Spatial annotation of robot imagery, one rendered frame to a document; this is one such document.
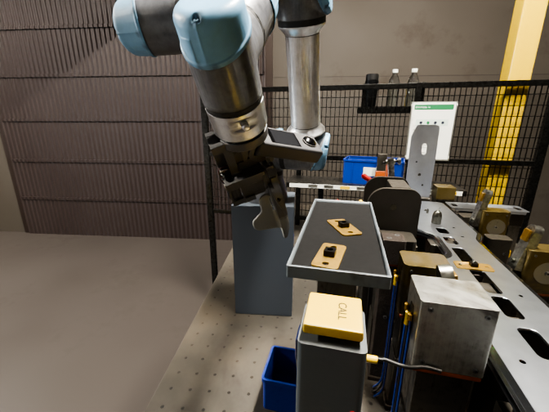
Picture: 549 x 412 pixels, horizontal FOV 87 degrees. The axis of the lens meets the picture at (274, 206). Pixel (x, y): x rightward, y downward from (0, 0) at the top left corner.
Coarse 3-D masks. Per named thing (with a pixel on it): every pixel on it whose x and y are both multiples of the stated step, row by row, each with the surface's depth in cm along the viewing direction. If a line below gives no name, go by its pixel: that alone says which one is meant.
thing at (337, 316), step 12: (312, 300) 33; (324, 300) 33; (336, 300) 33; (348, 300) 33; (360, 300) 33; (312, 312) 31; (324, 312) 31; (336, 312) 31; (348, 312) 31; (360, 312) 31; (312, 324) 30; (324, 324) 30; (336, 324) 30; (348, 324) 30; (360, 324) 30; (336, 336) 29; (348, 336) 29; (360, 336) 28
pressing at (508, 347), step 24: (456, 216) 113; (456, 240) 90; (480, 240) 92; (504, 264) 76; (504, 288) 65; (528, 288) 65; (528, 312) 57; (504, 336) 50; (504, 360) 45; (528, 360) 45; (504, 384) 41; (528, 384) 41; (528, 408) 37
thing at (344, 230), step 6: (330, 222) 58; (336, 222) 58; (342, 222) 55; (348, 222) 55; (336, 228) 55; (342, 228) 55; (348, 228) 55; (354, 228) 55; (342, 234) 52; (348, 234) 52; (354, 234) 52; (360, 234) 52
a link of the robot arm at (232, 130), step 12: (264, 108) 37; (216, 120) 36; (228, 120) 35; (240, 120) 35; (252, 120) 36; (264, 120) 38; (216, 132) 38; (228, 132) 36; (240, 132) 36; (252, 132) 37
